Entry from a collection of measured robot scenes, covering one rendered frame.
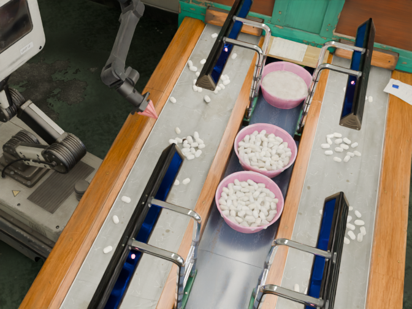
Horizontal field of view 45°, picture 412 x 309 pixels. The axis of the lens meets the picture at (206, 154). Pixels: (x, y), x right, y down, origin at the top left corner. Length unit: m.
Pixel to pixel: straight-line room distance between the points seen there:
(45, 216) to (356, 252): 1.29
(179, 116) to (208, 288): 0.79
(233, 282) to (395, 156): 0.91
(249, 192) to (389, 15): 1.10
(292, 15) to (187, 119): 0.78
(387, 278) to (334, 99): 0.92
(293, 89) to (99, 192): 1.07
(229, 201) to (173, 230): 0.25
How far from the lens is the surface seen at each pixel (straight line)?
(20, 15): 1.85
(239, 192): 2.02
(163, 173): 1.59
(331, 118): 2.37
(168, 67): 2.44
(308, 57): 2.60
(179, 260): 1.42
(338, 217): 1.58
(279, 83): 2.47
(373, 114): 2.47
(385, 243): 2.02
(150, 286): 1.80
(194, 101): 2.31
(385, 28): 2.61
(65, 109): 3.34
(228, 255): 1.94
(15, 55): 1.90
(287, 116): 2.41
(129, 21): 2.20
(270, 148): 2.19
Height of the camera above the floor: 2.38
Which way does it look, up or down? 51 degrees down
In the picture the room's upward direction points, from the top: 7 degrees clockwise
